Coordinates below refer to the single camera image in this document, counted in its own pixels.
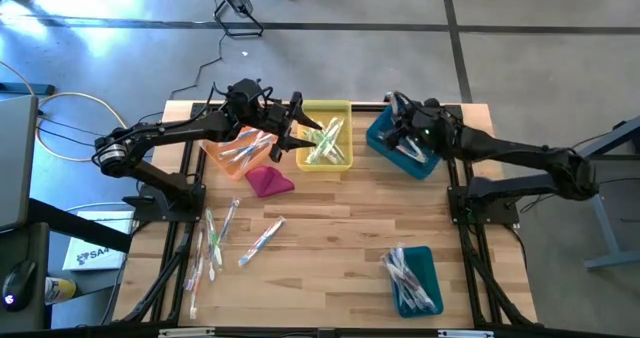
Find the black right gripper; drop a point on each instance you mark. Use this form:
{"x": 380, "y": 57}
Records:
{"x": 425, "y": 125}

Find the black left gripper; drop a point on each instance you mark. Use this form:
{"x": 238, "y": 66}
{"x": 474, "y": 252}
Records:
{"x": 280, "y": 118}

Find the green toothbrush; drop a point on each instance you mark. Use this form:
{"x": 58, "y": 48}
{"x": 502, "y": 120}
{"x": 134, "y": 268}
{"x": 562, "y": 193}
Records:
{"x": 336, "y": 128}
{"x": 307, "y": 135}
{"x": 312, "y": 153}
{"x": 214, "y": 243}
{"x": 334, "y": 148}
{"x": 320, "y": 150}
{"x": 325, "y": 142}

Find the purple toothbrush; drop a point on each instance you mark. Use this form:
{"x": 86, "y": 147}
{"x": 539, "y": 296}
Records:
{"x": 192, "y": 268}
{"x": 412, "y": 298}
{"x": 407, "y": 283}
{"x": 390, "y": 260}
{"x": 395, "y": 265}
{"x": 400, "y": 258}
{"x": 420, "y": 285}

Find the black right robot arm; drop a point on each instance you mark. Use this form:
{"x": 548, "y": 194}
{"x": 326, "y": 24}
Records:
{"x": 500, "y": 150}

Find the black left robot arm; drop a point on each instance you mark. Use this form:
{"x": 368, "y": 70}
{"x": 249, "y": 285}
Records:
{"x": 165, "y": 130}

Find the blue plastic bin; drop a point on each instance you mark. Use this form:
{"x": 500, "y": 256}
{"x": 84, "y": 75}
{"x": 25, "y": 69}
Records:
{"x": 380, "y": 145}

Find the yellow translucent plastic bin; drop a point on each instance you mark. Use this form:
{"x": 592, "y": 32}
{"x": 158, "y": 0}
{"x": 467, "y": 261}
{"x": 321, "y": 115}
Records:
{"x": 325, "y": 109}

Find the magenta plastic container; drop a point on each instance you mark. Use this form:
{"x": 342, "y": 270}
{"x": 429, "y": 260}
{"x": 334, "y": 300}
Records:
{"x": 267, "y": 183}

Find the orange translucent plastic bin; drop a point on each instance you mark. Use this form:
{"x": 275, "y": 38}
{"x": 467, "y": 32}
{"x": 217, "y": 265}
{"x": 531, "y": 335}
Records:
{"x": 225, "y": 163}

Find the small teal plastic bin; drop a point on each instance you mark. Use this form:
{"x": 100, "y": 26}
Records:
{"x": 430, "y": 268}

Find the white label strip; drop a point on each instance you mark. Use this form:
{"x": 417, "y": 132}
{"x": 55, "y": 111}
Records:
{"x": 465, "y": 333}
{"x": 185, "y": 332}

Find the grey metal table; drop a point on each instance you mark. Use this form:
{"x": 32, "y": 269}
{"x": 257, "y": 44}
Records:
{"x": 600, "y": 218}

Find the white printed box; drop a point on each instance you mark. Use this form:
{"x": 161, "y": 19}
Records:
{"x": 95, "y": 258}

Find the black desk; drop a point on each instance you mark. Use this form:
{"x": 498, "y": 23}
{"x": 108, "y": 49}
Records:
{"x": 75, "y": 225}

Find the blue floor bar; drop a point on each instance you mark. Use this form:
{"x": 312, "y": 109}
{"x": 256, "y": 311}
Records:
{"x": 25, "y": 89}

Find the grey laptop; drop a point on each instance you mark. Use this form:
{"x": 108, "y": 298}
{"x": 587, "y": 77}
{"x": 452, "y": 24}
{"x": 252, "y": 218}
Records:
{"x": 17, "y": 163}

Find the yellow can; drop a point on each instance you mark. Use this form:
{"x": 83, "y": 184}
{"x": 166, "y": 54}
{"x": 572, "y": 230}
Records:
{"x": 60, "y": 290}

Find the black computer mouse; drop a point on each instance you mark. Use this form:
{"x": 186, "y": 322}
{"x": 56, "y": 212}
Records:
{"x": 20, "y": 283}

